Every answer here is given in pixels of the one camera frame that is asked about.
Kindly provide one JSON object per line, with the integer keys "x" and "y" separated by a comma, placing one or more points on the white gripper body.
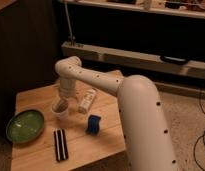
{"x": 67, "y": 88}

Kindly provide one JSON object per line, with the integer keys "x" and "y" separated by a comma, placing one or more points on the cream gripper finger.
{"x": 87, "y": 101}

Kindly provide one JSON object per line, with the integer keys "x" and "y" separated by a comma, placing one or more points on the translucent ceramic cup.
{"x": 60, "y": 108}

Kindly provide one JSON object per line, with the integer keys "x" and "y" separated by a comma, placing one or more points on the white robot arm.
{"x": 146, "y": 133}

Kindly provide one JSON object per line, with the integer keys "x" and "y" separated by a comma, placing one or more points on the green ceramic bowl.
{"x": 25, "y": 126}

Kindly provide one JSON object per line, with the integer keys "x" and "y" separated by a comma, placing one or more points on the small blue object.
{"x": 93, "y": 126}

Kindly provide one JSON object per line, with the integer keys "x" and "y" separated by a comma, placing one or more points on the wooden shelf beam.
{"x": 133, "y": 59}

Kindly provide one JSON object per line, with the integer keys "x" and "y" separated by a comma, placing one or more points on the metal stand pole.
{"x": 71, "y": 36}

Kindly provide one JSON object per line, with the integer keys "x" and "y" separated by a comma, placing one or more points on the black striped rectangular block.
{"x": 61, "y": 150}

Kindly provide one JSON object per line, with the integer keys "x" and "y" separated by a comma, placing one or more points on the upper wooden shelf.
{"x": 182, "y": 8}

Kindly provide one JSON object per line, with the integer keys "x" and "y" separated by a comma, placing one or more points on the black handle on beam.
{"x": 173, "y": 60}

